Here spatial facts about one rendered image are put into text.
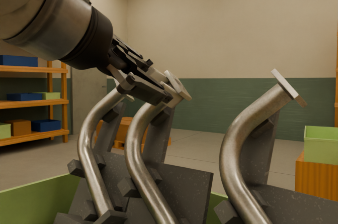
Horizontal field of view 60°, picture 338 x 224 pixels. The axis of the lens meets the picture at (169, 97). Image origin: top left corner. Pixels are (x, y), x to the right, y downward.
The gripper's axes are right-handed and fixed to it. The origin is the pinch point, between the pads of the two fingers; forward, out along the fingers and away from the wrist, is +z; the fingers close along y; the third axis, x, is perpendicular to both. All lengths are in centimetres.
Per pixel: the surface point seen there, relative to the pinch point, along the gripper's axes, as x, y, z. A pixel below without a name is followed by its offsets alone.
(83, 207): 25.2, -6.5, 1.9
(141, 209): 16.8, -12.2, 5.8
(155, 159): 9.9, -6.5, 5.8
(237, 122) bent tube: -6.3, -12.7, 1.4
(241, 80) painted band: -10, 285, 534
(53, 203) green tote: 39.6, 3.7, 9.1
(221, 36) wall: -41, 383, 498
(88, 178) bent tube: 23.1, -1.6, 3.1
